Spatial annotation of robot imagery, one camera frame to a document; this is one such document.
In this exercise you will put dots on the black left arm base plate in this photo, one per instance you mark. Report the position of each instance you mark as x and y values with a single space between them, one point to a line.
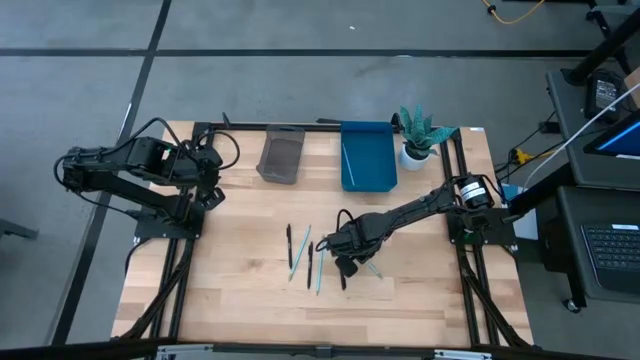
150 231

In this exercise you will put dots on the dark grey cart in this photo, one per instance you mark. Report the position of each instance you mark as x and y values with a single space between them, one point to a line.
565 115

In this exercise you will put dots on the black caster wheel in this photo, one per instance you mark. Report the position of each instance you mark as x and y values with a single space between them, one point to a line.
573 305

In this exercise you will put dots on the silver metal bracket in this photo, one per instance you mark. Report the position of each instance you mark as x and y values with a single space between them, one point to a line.
462 355
185 352

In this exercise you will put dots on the yellow plug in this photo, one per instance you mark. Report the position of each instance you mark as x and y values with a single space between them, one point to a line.
522 157

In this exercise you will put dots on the blue and white box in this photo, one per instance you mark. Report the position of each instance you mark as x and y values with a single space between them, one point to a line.
527 227

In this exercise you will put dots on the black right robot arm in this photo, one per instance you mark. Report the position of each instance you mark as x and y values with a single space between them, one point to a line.
415 207

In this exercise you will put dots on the black click pen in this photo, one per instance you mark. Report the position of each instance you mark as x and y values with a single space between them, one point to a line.
289 246
310 265
343 282

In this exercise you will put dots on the tablet with blue screen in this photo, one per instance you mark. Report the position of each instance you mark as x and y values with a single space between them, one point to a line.
622 140

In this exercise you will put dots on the translucent grey plastic bin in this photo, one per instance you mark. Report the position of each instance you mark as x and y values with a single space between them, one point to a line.
280 155

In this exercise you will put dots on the white table label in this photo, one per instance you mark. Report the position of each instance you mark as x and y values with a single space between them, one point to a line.
477 129

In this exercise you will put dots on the black laptop keyboard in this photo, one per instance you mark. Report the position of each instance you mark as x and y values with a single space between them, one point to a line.
615 255

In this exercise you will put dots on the black power adapter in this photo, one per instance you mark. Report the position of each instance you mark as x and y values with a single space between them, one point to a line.
549 127

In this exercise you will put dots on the light blue pencil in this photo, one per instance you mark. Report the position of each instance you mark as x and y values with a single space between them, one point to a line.
300 252
348 165
375 271
319 272

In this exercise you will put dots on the white plant pot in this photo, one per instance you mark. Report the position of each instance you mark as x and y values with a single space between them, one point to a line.
411 162

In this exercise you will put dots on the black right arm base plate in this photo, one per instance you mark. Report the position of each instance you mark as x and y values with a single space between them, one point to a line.
495 235

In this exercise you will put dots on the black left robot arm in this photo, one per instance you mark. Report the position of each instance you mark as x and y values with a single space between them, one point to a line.
100 175

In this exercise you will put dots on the black desk beam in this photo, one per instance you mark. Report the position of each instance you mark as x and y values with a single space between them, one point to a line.
600 50

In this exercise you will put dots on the blue plastic bin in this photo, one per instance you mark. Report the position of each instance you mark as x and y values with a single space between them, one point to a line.
372 160

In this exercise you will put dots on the black aluminium frame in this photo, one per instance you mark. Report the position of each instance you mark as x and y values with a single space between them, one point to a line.
240 127

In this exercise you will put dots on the green succulent plant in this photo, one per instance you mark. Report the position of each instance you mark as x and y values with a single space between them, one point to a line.
417 132

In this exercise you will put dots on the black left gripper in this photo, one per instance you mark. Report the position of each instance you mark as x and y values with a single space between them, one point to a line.
207 167

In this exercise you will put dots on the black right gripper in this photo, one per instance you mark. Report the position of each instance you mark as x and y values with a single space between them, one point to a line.
350 242

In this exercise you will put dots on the grey chair leg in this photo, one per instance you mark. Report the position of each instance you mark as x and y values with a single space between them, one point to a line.
17 230

